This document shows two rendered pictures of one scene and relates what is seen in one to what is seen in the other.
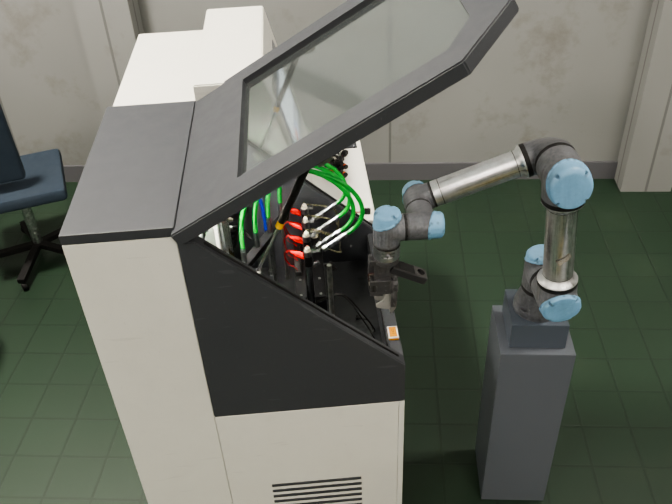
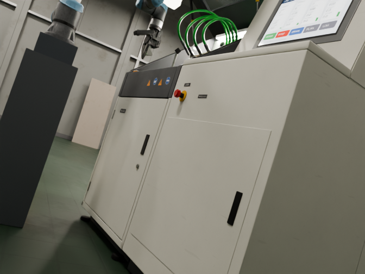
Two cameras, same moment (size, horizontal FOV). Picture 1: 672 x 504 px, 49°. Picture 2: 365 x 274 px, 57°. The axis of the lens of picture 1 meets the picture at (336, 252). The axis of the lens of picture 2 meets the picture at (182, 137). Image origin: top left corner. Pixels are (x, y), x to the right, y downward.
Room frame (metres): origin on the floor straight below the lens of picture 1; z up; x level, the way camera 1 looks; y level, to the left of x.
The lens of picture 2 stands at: (3.58, -0.81, 0.54)
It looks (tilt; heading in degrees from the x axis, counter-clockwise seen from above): 3 degrees up; 151
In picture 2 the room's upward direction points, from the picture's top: 18 degrees clockwise
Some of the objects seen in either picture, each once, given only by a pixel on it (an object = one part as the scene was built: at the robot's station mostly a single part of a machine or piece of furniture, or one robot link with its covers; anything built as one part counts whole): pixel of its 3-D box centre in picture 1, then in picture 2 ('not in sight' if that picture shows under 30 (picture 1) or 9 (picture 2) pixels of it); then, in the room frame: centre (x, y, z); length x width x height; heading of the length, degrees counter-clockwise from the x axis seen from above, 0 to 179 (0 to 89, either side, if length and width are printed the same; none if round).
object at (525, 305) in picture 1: (538, 295); (61, 33); (1.77, -0.64, 0.95); 0.15 x 0.15 x 0.10
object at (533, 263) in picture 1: (543, 268); (68, 12); (1.76, -0.64, 1.07); 0.13 x 0.12 x 0.14; 2
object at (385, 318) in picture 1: (383, 306); (148, 84); (1.84, -0.15, 0.87); 0.62 x 0.04 x 0.16; 3
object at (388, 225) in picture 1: (387, 227); (159, 12); (1.62, -0.14, 1.35); 0.09 x 0.08 x 0.11; 92
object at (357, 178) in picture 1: (338, 175); (251, 67); (2.54, -0.03, 0.96); 0.70 x 0.22 x 0.03; 3
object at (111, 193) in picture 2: not in sight; (120, 157); (1.84, -0.17, 0.44); 0.65 x 0.02 x 0.68; 3
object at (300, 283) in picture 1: (310, 280); not in sight; (1.95, 0.09, 0.91); 0.34 x 0.10 x 0.15; 3
